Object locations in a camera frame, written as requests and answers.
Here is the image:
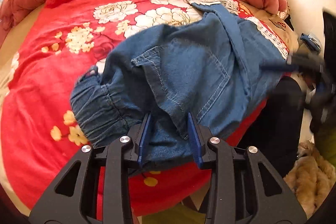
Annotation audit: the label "blue denim pants lace trim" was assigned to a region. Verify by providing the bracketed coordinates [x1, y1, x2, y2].
[70, 0, 289, 168]

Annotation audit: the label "folded blue clothes on stool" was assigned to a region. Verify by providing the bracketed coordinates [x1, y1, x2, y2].
[300, 33, 321, 54]

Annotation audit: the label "tan mattress cover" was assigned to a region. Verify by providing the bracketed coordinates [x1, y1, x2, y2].
[239, 2, 299, 53]

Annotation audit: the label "beige fluffy blanket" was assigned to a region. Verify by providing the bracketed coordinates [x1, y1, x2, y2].
[284, 140, 335, 218]

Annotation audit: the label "red floral bed sheet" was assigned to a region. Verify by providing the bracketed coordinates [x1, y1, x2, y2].
[0, 0, 268, 217]

